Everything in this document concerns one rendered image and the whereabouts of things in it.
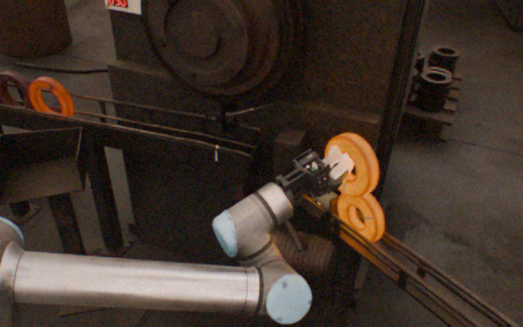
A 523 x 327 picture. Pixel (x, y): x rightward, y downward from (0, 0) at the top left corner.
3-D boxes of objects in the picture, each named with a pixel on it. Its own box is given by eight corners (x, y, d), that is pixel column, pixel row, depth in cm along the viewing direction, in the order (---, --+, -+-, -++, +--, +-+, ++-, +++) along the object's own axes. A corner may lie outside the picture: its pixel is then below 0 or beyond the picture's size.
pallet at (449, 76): (270, 100, 327) (272, 40, 302) (309, 59, 388) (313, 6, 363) (446, 143, 290) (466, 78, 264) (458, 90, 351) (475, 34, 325)
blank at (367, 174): (335, 123, 115) (324, 127, 114) (382, 145, 104) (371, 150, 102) (332, 177, 123) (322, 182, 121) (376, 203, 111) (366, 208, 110)
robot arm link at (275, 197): (281, 232, 103) (258, 208, 110) (299, 221, 105) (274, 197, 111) (273, 207, 97) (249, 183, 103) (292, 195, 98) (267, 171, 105)
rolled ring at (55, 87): (20, 82, 173) (27, 78, 176) (43, 125, 182) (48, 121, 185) (54, 78, 165) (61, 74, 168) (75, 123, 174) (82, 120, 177)
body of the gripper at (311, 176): (333, 163, 102) (289, 192, 98) (337, 189, 108) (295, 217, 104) (311, 146, 107) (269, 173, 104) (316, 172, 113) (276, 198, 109)
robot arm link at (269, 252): (268, 314, 98) (240, 266, 95) (255, 293, 109) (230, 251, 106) (305, 290, 99) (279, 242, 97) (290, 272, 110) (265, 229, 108)
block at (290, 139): (281, 182, 162) (285, 123, 148) (302, 188, 160) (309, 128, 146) (270, 200, 154) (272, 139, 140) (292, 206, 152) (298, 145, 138)
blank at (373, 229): (355, 238, 136) (346, 242, 134) (340, 187, 135) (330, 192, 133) (391, 242, 122) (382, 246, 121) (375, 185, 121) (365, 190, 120)
